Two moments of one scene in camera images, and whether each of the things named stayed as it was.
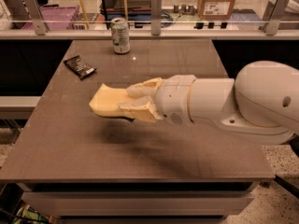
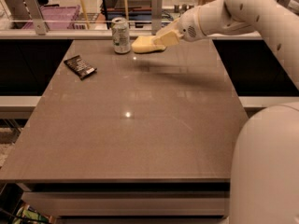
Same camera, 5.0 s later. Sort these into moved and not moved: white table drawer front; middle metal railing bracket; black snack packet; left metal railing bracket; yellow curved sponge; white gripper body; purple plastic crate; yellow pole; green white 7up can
Moved: yellow curved sponge; white gripper body
Not moved: yellow pole; white table drawer front; middle metal railing bracket; black snack packet; left metal railing bracket; green white 7up can; purple plastic crate
